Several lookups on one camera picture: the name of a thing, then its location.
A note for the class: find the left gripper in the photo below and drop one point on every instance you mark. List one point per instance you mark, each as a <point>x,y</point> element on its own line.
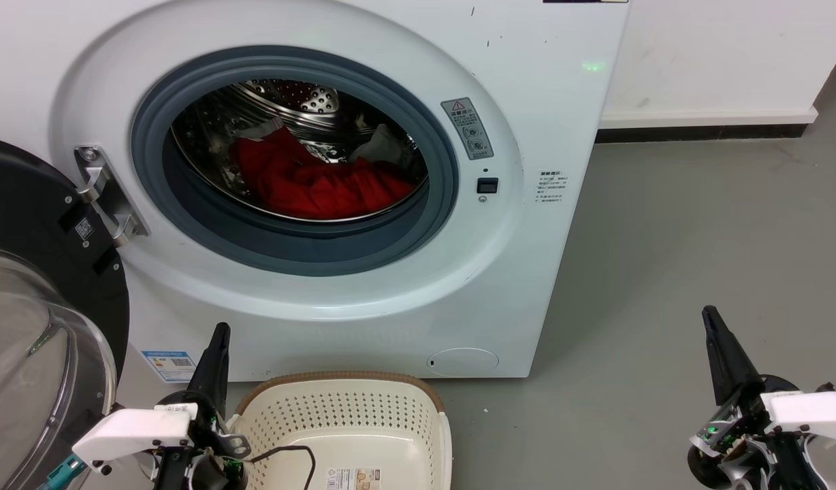
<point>135,430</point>

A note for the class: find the cream plastic laundry basket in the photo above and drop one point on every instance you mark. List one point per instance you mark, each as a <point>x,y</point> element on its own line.
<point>363,422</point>

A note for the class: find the door QR code sticker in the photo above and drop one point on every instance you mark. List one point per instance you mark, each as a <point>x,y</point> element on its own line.
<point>84,228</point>

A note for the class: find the blue energy label sticker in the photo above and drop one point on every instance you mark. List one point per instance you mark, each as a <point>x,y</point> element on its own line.
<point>169,365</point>

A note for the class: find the red garment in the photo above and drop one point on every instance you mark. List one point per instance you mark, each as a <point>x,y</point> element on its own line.
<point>309,187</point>

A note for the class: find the black door latch socket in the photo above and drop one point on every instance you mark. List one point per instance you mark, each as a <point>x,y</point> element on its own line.
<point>487,185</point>

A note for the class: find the small text sticker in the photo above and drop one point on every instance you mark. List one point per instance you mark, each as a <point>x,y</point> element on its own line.
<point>551,187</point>

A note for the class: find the round drain filter cover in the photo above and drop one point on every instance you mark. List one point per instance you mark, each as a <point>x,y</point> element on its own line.
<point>462,362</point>

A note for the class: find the grey rubber door gasket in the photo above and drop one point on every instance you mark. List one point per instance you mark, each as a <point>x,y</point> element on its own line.
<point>288,248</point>

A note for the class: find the chrome door hinge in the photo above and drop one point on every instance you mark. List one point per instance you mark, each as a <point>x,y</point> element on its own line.
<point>108,194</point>

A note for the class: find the stainless steel washing machine drum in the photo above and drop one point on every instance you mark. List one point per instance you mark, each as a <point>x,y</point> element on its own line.
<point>302,102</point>

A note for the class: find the white front-load washing machine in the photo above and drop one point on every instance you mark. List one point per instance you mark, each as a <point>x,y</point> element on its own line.
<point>540,102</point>

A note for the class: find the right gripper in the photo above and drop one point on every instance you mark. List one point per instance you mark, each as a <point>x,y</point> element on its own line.
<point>792,422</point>

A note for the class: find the washing machine glass door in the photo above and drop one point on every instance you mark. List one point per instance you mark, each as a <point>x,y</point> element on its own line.
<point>30,204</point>

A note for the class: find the grey warning sticker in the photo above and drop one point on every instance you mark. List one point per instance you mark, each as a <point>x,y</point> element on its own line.
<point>467,128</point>

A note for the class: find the white garment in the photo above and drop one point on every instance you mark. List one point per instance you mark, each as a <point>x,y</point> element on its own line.
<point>382,146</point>

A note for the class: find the white and black baseboard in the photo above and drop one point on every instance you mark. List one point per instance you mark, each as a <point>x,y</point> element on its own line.
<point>704,126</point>

